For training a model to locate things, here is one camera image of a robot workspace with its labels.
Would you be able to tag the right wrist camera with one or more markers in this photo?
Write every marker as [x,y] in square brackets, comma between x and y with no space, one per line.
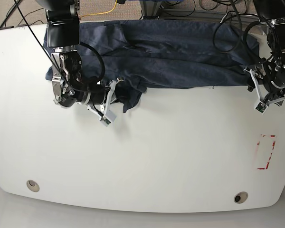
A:
[107,118]

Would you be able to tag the aluminium frame rail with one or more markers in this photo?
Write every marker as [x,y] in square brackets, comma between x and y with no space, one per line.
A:
[199,10]

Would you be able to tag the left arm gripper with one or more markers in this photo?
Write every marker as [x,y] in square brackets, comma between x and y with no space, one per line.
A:
[268,79]

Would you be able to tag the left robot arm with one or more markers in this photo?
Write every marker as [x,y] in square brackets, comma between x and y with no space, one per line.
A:
[272,13]

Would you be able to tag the dark blue t-shirt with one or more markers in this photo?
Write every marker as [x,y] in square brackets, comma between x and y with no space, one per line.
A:
[170,53]

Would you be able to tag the table cable grommet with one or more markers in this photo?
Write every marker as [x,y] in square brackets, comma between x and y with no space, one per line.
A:
[241,197]
[32,186]

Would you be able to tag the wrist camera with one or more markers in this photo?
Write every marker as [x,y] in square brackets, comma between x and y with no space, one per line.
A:
[107,118]
[261,107]

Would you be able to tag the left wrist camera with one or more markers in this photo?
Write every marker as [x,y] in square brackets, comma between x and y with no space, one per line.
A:
[261,107]

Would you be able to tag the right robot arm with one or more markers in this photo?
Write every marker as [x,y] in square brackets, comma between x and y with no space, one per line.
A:
[69,85]

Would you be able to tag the left table cable grommet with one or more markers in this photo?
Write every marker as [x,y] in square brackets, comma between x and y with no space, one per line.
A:
[32,186]

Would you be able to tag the right table cable grommet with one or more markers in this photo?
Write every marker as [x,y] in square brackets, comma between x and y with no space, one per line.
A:
[241,197]

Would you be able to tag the red tape rectangle marking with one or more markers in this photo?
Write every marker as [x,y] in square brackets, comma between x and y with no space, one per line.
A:
[264,151]

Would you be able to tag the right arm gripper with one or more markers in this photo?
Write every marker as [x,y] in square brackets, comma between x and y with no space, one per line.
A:
[100,103]

